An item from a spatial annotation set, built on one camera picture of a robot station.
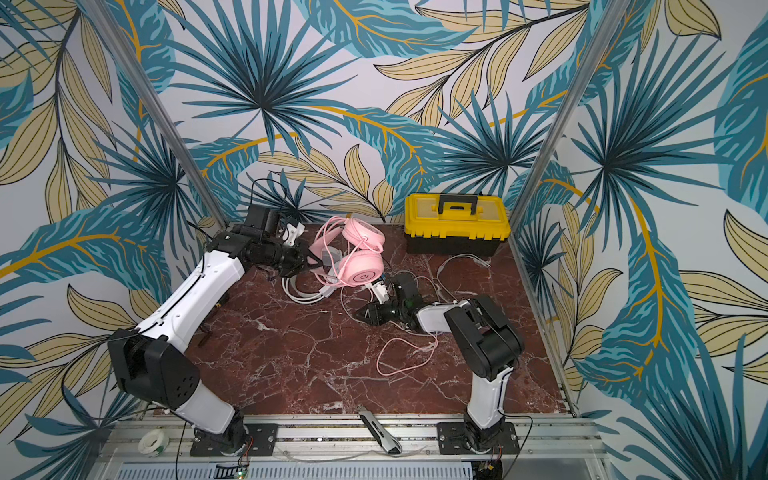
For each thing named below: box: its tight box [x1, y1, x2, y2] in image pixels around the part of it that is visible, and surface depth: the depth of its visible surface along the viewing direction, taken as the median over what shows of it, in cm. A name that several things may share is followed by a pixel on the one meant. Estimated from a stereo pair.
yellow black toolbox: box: [404, 193, 511, 257], surface depth 102 cm
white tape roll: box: [138, 430, 170, 457], surface depth 73 cm
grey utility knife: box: [358, 405, 403, 455], surface depth 75 cm
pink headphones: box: [309, 217, 385, 286], surface depth 66 cm
